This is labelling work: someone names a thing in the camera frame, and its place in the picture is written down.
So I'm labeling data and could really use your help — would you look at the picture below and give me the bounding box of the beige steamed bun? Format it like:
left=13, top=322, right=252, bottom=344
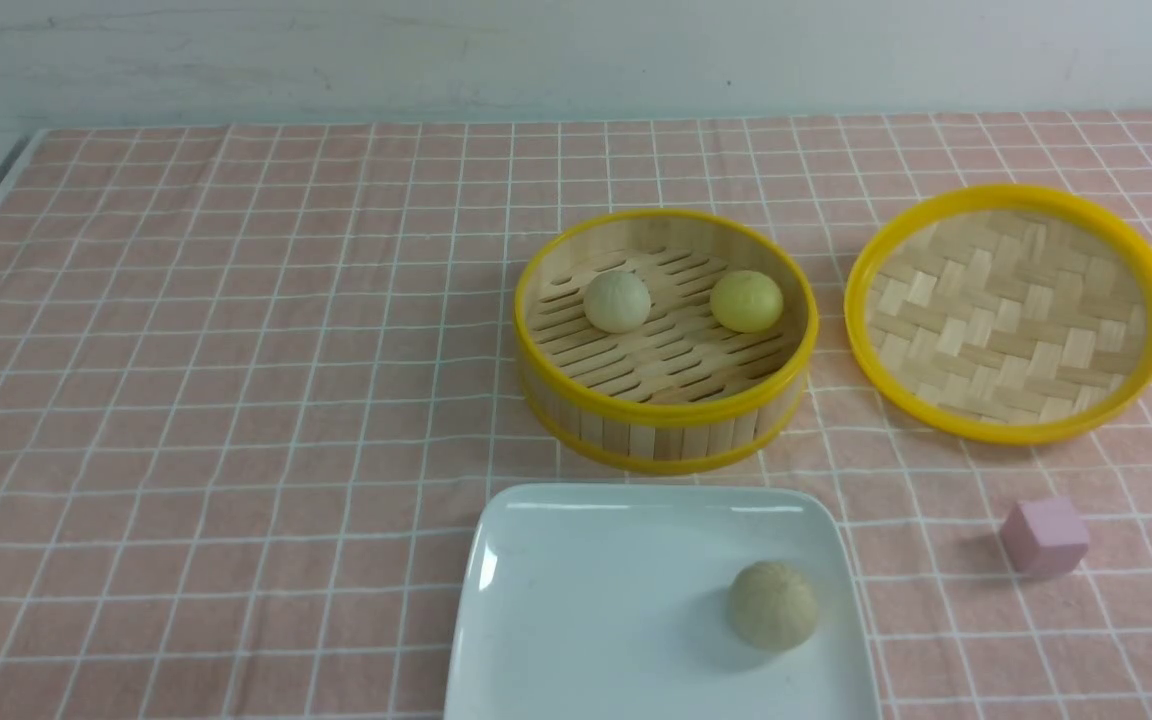
left=726, top=561, right=820, bottom=653

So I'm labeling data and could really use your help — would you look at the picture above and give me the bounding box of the white square plate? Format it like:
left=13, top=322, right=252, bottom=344
left=444, top=483, right=882, bottom=719

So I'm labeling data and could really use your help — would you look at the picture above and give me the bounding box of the pink cube block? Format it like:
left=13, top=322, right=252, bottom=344
left=998, top=497, right=1091, bottom=578

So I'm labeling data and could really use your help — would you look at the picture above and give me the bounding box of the cream steamed bun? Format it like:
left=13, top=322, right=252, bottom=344
left=582, top=270, right=652, bottom=334

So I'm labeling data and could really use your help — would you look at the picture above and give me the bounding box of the yellow-rimmed woven steamer lid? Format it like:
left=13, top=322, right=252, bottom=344
left=844, top=184, right=1152, bottom=445

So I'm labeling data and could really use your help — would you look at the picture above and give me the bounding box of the yellow-rimmed bamboo steamer basket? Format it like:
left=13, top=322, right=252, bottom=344
left=511, top=209, right=820, bottom=475

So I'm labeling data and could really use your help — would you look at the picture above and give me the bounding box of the pink checkered tablecloth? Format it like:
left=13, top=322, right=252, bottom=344
left=0, top=111, right=1152, bottom=719

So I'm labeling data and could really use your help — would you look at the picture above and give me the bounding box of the yellow steamed bun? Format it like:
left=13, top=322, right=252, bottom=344
left=708, top=270, right=785, bottom=334

